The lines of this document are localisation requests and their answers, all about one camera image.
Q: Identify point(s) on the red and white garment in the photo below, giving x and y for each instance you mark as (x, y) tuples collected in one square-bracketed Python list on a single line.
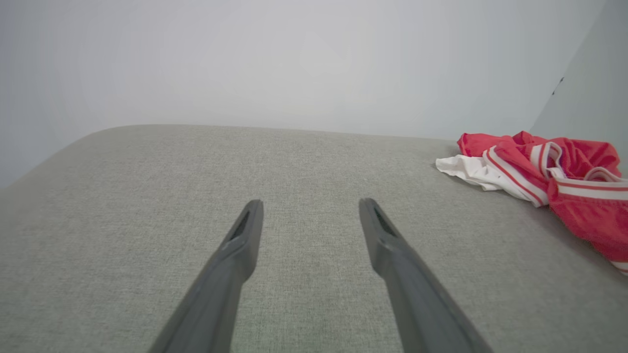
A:
[(579, 201)]

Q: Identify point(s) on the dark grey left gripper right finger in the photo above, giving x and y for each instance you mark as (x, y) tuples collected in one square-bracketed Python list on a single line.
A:
[(417, 304)]

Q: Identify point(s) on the grey fabric sofa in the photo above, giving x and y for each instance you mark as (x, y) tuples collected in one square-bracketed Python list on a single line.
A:
[(314, 162)]

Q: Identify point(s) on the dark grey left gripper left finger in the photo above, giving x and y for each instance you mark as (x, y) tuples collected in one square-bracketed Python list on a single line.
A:
[(216, 294)]

